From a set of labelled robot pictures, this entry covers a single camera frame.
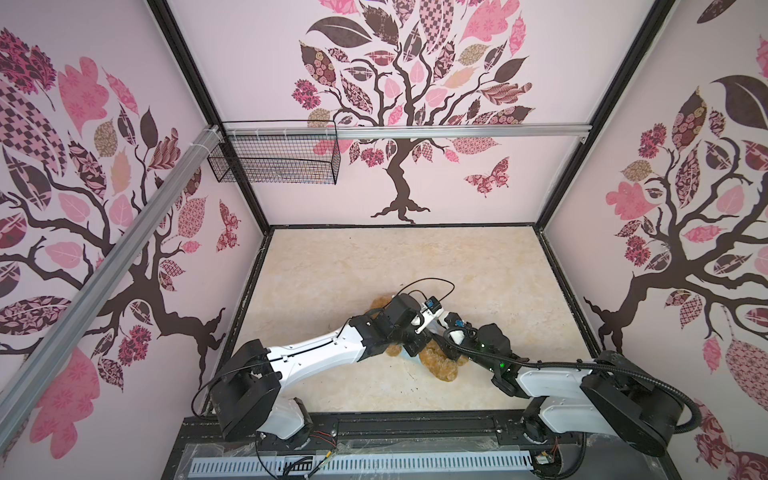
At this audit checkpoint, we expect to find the thin black camera cable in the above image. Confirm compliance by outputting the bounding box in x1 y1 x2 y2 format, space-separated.
392 277 457 307

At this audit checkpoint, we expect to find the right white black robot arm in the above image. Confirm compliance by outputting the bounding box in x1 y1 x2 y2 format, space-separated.
439 313 703 457

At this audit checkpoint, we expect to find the white slotted cable duct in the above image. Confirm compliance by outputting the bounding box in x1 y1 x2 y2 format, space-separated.
186 451 533 479

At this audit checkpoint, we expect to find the diagonal aluminium rail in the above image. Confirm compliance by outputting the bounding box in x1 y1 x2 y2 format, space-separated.
1 125 223 449

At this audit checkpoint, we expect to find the horizontal aluminium rail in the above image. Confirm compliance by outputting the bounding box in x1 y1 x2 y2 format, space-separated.
224 122 592 140

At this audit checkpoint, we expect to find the brown teddy bear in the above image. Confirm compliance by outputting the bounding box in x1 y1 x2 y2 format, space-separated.
369 296 469 382

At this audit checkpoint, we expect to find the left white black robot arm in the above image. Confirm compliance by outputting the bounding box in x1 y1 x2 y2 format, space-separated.
209 293 447 441

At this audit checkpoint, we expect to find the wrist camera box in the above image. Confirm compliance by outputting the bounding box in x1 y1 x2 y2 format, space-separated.
411 296 444 335
443 321 467 346

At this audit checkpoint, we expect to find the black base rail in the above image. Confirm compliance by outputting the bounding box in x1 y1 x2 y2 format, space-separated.
173 407 649 451

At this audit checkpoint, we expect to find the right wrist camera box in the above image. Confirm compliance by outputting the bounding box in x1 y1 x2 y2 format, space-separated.
443 321 467 346

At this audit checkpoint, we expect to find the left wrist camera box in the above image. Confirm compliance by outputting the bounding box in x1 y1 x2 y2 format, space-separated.
411 296 444 335

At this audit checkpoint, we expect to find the black wire basket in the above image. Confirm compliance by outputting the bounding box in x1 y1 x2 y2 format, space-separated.
208 120 341 185

